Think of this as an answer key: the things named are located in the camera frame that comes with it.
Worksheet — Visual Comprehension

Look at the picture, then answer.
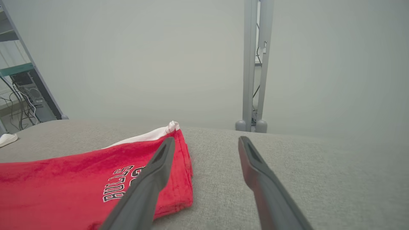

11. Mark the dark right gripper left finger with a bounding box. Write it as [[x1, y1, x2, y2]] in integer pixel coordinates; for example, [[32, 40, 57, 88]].
[[99, 137, 175, 230]]

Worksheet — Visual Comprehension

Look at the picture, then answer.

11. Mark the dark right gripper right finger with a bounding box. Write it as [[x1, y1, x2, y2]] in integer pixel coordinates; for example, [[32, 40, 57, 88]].
[[238, 136, 313, 230]]

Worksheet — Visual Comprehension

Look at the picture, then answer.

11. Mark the red shirt with white sleeves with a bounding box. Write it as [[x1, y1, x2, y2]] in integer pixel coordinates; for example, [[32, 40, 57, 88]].
[[0, 121, 194, 230]]

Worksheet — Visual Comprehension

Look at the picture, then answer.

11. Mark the white slipper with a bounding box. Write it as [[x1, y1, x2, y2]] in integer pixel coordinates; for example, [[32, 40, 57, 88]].
[[0, 133, 19, 148]]

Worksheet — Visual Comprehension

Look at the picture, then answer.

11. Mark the dark computer tower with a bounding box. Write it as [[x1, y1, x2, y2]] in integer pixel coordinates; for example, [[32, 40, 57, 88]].
[[10, 72, 58, 123]]

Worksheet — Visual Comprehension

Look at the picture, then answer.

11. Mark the grey metal partition post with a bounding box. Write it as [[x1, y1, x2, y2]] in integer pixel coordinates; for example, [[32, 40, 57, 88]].
[[235, 0, 274, 133]]

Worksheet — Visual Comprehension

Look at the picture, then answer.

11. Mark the grey metal rack frame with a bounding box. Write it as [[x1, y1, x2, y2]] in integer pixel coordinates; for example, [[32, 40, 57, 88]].
[[0, 0, 69, 134]]

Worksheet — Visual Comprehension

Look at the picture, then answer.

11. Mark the thin white cable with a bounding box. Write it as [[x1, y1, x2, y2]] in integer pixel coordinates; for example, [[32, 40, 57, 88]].
[[19, 91, 38, 122]]

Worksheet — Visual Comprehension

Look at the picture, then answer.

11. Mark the thin black cable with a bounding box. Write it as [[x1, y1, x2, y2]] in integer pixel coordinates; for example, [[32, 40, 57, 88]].
[[0, 77, 25, 130]]

